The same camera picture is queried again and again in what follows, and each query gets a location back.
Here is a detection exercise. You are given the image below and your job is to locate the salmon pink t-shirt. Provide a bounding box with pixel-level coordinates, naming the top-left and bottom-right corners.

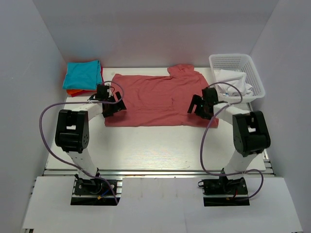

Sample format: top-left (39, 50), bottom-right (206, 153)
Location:
top-left (105, 65), bottom-right (219, 128)

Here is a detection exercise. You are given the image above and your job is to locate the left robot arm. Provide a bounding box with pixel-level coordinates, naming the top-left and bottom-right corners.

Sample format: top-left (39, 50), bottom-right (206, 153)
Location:
top-left (55, 81), bottom-right (126, 194)

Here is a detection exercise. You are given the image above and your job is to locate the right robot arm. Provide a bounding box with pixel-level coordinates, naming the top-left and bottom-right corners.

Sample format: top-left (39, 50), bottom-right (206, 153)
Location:
top-left (188, 87), bottom-right (271, 194)

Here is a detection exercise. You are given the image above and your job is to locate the folded red t-shirt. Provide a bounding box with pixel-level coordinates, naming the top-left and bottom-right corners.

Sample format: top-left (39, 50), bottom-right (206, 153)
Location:
top-left (100, 67), bottom-right (104, 83)

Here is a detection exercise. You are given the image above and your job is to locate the folded teal t-shirt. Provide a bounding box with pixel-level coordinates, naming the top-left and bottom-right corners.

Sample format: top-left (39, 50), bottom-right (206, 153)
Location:
top-left (63, 60), bottom-right (103, 91)

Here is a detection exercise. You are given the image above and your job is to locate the folded orange t-shirt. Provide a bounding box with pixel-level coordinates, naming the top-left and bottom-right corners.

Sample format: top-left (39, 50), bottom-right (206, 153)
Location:
top-left (66, 89), bottom-right (96, 97)

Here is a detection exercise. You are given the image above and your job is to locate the white t-shirt in basket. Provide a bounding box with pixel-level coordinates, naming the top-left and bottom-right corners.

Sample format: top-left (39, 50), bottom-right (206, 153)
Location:
top-left (215, 69), bottom-right (253, 97)

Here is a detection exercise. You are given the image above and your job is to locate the white plastic basket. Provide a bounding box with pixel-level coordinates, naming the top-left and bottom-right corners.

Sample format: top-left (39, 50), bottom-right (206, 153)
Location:
top-left (209, 54), bottom-right (265, 103)

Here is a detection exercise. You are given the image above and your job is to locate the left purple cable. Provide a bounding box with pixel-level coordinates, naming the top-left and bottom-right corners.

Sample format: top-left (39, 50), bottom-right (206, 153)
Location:
top-left (39, 81), bottom-right (125, 205)

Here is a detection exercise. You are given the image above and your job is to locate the purple cable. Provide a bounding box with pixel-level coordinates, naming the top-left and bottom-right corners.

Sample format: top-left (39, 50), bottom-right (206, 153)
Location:
top-left (200, 82), bottom-right (264, 200)
top-left (39, 81), bottom-right (125, 205)

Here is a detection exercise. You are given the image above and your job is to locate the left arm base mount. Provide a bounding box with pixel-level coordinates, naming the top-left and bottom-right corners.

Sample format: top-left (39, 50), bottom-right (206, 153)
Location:
top-left (70, 174), bottom-right (121, 206)

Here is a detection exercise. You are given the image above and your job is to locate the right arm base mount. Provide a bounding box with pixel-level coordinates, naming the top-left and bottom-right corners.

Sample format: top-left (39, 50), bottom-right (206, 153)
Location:
top-left (198, 177), bottom-right (250, 207)

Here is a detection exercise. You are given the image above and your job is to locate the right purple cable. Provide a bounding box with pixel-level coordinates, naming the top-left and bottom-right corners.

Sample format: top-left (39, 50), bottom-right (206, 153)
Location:
top-left (200, 82), bottom-right (264, 200)

